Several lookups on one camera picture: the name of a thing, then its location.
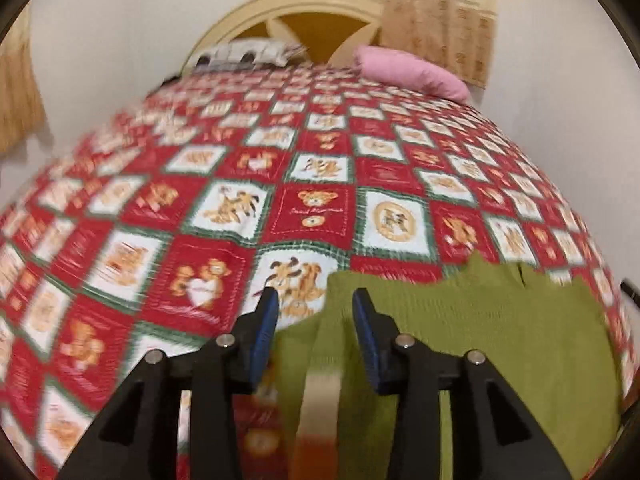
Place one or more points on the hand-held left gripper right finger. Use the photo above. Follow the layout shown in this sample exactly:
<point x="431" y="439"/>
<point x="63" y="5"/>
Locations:
<point x="367" y="340"/>

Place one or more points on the white dark printed pillow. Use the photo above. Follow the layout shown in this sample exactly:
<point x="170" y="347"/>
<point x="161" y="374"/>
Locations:
<point x="245" y="52"/>

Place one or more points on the pink pillow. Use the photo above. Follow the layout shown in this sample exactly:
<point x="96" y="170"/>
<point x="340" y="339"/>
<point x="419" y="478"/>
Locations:
<point x="410" y="70"/>

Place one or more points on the red checkered bear print blanket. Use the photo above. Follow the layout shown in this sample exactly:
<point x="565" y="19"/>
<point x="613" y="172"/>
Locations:
<point x="150" y="240"/>

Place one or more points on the green orange cream striped sweater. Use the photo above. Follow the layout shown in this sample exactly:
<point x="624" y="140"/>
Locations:
<point x="475" y="340"/>

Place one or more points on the beige floral window curtain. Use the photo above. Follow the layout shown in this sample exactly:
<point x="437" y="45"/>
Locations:
<point x="440" y="30"/>
<point x="20" y="95"/>

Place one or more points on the cream and brown bed headboard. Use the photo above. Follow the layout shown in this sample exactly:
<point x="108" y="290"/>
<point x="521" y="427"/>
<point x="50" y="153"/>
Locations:
<point x="310" y="25"/>

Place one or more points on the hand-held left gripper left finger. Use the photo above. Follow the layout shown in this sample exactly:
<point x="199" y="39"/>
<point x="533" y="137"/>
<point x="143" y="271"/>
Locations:
<point x="262" y="335"/>

